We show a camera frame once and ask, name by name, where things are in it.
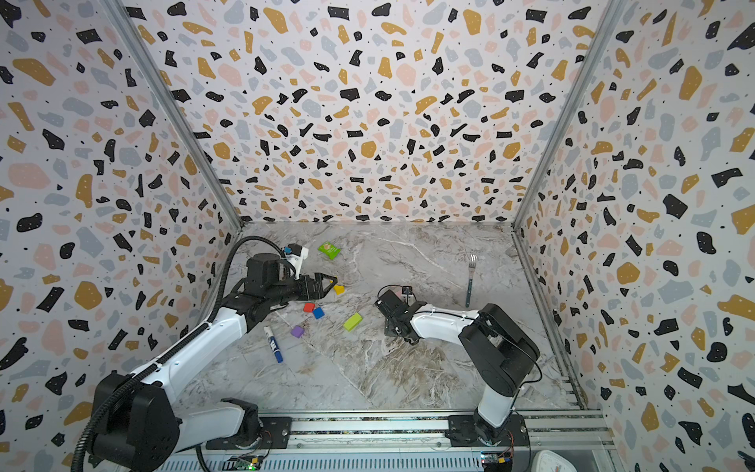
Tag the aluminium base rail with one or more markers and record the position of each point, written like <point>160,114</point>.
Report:
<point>406,440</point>

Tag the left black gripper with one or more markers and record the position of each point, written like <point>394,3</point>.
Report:
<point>319,292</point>

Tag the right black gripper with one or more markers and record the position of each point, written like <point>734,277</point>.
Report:
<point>391,316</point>

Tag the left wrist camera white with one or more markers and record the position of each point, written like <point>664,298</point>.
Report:
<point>295,255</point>

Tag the lime green block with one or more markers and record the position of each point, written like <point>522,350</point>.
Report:
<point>353,322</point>

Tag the green snack packet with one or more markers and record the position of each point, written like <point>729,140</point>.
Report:
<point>329,250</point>

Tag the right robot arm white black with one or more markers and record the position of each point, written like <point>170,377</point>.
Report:
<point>501,352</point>

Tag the white object bottom right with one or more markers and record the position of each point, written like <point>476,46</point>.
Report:
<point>548,461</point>

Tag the blue marker pen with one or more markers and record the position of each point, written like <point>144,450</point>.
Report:
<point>273,344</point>

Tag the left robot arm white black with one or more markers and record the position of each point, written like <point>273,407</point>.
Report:
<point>134,423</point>

